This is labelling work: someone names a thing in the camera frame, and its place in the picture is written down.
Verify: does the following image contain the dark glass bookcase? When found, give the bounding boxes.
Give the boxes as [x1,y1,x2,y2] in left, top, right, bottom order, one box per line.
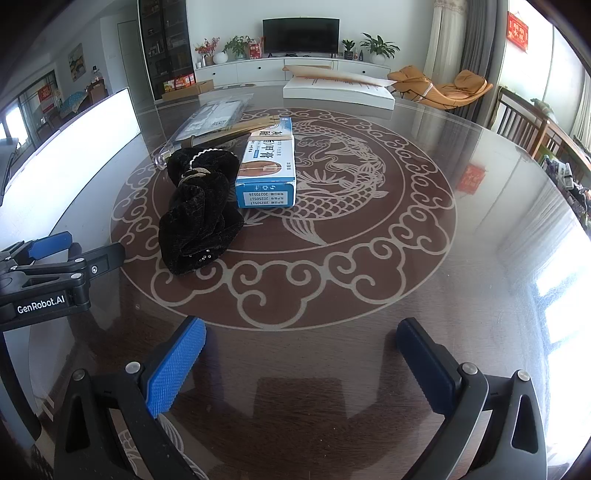
[137,0,195,100]

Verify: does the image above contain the wooden chair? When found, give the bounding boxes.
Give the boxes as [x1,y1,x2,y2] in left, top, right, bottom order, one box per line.
[495,87,550,158]

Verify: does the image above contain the white door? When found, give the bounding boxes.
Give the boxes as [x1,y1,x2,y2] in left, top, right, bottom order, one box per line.
[115,21,148,100]

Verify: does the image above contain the orange lounge chair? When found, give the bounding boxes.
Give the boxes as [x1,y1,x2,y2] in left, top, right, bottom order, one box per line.
[387,65,494,112]

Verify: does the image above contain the black velvet cloth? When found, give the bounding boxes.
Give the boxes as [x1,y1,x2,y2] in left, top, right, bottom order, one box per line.
[158,147,245,277]

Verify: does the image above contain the cluttered wooden side table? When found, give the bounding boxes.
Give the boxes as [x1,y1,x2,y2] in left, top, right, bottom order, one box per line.
[545,115,591,222]

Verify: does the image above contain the red wall hanging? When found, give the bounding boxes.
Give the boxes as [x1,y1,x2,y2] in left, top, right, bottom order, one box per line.
[507,11,529,52]

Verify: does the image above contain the white television cabinet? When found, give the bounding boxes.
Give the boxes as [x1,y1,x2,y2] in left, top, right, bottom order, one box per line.
[194,56,393,88]

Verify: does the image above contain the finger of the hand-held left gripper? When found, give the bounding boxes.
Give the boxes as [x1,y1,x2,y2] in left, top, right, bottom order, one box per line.
[14,243,126,289]
[0,232,74,268]

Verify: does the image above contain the blue covered chair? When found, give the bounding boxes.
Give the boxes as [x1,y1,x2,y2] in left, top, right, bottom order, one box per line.
[60,90,90,116]

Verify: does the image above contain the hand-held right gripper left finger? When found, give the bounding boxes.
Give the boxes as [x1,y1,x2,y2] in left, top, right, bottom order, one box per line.
[54,315,207,480]

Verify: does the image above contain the clear plastic piece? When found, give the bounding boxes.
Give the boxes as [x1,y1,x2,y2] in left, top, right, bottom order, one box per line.
[154,137,186,171]

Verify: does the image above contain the clear plastic packet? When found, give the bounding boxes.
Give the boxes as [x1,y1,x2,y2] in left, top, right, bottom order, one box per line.
[177,91,256,138]

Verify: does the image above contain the red flower plant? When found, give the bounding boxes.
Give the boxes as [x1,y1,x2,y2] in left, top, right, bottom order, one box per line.
[195,38,220,66]

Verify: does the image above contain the grey curtain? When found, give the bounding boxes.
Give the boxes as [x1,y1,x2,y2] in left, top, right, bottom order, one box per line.
[455,0,509,86]

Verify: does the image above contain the black television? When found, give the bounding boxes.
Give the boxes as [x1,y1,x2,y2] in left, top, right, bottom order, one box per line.
[262,17,341,52]

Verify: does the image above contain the framed wall painting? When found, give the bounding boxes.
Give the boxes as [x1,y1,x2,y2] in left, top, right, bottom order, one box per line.
[68,43,86,82]

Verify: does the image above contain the tan flat stick pack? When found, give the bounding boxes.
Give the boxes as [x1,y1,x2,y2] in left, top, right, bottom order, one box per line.
[181,115,282,149]

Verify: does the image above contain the white flat box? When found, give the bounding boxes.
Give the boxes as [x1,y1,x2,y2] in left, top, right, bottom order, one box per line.
[283,69,398,110]

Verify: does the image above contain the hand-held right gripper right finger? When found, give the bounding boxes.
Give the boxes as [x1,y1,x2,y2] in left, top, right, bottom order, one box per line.
[396,318,548,480]

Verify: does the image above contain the blue and white box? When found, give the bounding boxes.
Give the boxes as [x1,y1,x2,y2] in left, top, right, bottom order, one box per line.
[234,117,297,208]

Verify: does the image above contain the bushy green potted plant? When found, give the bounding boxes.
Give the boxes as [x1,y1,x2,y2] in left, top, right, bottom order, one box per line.
[223,35,252,61]

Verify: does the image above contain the large leafy potted plant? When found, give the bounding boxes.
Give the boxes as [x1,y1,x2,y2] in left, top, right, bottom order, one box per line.
[360,33,400,64]

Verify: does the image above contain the brown cardboard carton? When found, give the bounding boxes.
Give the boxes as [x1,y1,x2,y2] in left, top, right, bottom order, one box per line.
[161,79,215,101]

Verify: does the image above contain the white sheer curtain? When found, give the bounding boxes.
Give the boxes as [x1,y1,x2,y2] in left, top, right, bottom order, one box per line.
[545,46,591,139]

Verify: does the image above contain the cream covered air conditioner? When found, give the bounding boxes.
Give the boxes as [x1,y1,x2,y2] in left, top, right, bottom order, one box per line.
[422,0,467,84]

